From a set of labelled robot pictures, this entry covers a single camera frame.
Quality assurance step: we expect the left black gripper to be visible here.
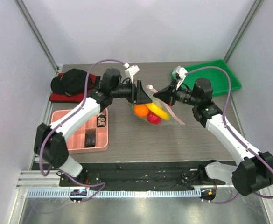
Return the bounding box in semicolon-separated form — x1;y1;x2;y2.
111;79;153;105

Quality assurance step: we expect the orange toy orange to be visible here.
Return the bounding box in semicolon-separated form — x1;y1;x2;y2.
133;104;150;117

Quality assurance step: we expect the yellow toy banana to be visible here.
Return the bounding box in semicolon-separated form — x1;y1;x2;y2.
146;103;170;120

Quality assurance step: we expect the clear zip top bag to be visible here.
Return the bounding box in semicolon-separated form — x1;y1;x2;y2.
127;84;186;126

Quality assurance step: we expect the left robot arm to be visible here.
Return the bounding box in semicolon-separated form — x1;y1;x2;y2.
34;65;152;186

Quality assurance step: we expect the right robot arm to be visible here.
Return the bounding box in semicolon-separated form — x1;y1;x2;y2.
154;78;273;196

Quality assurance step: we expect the green toy lettuce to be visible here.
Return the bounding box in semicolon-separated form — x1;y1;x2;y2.
128;103;134;111

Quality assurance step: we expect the red toy apple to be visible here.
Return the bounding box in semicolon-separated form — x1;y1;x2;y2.
146;111;162;125

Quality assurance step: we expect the floral rolled sock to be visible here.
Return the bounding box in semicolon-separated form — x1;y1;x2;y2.
96;112;107;128

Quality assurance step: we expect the red and black cloth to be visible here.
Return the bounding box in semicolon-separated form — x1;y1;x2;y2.
49;69;100;103

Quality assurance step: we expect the green plastic tray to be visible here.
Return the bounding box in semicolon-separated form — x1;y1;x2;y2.
170;59;242;98

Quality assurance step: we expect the dark rolled sock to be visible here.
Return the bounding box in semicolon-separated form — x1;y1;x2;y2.
84;131;96;147

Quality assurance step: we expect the black cap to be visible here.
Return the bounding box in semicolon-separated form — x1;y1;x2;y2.
50;69;87;97

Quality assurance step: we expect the pink compartment organizer tray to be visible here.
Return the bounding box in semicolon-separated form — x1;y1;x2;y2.
51;107;109;154

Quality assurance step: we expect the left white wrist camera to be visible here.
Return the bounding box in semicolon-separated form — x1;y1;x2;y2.
123;63;140;84

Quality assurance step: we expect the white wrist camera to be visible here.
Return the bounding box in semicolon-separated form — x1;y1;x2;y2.
172;66;188;90
123;63;140;84

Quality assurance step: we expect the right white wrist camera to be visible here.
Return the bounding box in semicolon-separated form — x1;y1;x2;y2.
172;66;188;90

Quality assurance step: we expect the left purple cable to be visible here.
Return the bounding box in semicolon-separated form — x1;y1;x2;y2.
39;58;127;178

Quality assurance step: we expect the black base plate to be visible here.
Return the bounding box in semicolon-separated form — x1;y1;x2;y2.
59;160;237;192

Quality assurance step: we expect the white slotted cable duct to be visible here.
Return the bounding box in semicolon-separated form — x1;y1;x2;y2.
26;189;201;198

